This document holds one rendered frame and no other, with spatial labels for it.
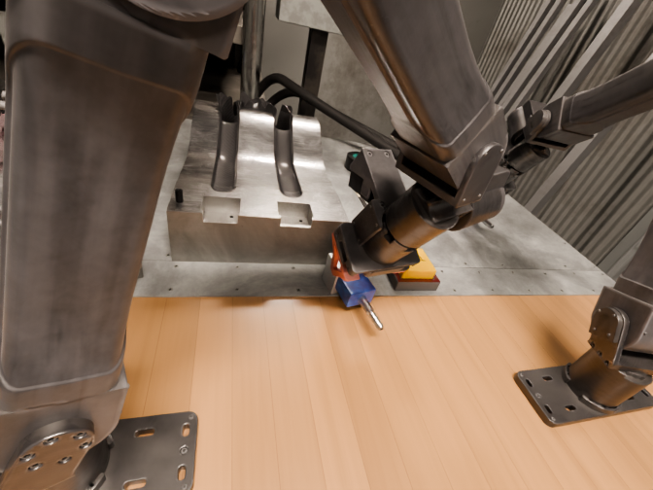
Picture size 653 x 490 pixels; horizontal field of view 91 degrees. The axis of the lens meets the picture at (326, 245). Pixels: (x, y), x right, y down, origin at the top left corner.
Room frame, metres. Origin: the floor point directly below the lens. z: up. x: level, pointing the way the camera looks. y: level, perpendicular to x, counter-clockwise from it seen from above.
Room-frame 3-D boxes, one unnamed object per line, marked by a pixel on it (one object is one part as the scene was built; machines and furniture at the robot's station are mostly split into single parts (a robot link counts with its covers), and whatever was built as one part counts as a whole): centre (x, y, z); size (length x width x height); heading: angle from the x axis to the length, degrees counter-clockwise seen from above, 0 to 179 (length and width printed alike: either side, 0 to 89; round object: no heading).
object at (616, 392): (0.30, -0.40, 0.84); 0.20 x 0.07 x 0.08; 111
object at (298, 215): (0.42, 0.06, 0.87); 0.05 x 0.05 x 0.04; 20
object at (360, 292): (0.34, -0.06, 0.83); 0.13 x 0.05 x 0.05; 33
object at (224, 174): (0.60, 0.18, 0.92); 0.35 x 0.16 x 0.09; 20
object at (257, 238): (0.62, 0.18, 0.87); 0.50 x 0.26 x 0.14; 20
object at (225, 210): (0.39, 0.16, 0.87); 0.05 x 0.05 x 0.04; 20
